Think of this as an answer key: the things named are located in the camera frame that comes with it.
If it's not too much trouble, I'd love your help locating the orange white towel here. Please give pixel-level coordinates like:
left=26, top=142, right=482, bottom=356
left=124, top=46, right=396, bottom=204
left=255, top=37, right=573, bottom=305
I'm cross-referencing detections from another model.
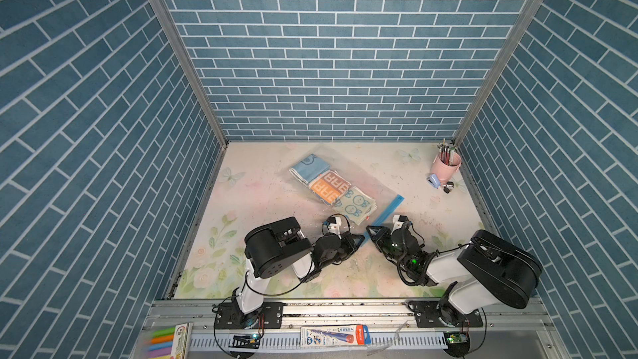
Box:
left=309, top=170, right=352, bottom=205

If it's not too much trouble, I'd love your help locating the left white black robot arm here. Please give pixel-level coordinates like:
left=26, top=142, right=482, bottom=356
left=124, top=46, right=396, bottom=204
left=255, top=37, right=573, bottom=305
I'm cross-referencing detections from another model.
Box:
left=233, top=214, right=365, bottom=317

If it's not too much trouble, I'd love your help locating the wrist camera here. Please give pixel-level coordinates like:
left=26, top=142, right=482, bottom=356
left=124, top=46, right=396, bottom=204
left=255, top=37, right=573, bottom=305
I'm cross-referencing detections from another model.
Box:
left=392, top=214, right=410, bottom=231
left=325, top=214, right=351, bottom=235

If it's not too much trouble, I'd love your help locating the pale green bunny towel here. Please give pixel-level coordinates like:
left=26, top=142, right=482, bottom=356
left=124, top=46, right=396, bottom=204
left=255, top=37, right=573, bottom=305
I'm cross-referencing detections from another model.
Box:
left=333, top=186, right=377, bottom=225

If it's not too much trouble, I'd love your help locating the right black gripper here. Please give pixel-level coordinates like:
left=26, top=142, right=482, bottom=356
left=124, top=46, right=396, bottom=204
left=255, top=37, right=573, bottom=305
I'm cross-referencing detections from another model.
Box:
left=366, top=224, right=410, bottom=272

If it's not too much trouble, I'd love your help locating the colourful marker set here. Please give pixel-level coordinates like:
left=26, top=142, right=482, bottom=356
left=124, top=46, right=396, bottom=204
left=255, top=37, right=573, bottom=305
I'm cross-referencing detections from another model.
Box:
left=143, top=322, right=193, bottom=359

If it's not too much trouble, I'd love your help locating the clear vacuum bag blue zipper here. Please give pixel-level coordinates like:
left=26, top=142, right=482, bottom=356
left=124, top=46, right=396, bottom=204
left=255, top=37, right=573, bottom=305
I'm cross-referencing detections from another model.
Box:
left=279, top=144, right=405, bottom=239

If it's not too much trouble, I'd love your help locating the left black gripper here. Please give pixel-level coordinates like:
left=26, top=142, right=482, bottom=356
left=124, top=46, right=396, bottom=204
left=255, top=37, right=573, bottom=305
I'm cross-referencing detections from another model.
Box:
left=316, top=233, right=366, bottom=272

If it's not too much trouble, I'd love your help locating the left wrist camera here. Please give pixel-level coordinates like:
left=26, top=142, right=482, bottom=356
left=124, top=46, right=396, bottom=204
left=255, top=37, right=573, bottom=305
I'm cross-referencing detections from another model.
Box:
left=325, top=214, right=351, bottom=235

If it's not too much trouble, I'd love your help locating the small blue white eraser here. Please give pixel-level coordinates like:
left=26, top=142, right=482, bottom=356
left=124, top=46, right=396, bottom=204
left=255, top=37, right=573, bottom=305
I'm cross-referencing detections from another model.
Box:
left=428, top=173, right=441, bottom=189

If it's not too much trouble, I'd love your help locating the light blue towel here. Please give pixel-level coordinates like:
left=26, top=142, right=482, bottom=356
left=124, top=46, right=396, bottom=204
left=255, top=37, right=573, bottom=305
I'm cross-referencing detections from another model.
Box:
left=289, top=154, right=330, bottom=185

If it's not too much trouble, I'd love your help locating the pink pen cup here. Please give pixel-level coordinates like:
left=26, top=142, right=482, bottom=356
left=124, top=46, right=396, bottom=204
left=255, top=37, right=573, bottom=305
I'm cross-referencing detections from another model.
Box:
left=430, top=140, right=462, bottom=187

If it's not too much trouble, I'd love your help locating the aluminium mounting rail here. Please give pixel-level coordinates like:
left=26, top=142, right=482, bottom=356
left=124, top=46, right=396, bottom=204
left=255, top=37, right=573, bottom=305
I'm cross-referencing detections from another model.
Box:
left=132, top=299, right=567, bottom=358

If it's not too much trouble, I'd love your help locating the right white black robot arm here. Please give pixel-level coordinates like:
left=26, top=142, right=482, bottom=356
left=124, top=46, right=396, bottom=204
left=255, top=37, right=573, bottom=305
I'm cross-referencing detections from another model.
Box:
left=367, top=216, right=543, bottom=327

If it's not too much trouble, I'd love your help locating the small metal binder clip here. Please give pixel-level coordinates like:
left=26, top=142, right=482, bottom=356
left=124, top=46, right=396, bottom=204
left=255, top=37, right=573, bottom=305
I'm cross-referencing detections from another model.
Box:
left=443, top=181, right=455, bottom=194

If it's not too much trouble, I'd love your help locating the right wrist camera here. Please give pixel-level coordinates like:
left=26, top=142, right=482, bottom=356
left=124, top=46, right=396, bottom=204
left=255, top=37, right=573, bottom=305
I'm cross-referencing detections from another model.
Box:
left=392, top=214, right=410, bottom=231

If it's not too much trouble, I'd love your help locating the red blue packaged item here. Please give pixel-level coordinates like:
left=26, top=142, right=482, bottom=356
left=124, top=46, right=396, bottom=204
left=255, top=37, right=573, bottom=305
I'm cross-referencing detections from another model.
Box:
left=300, top=324, right=372, bottom=347

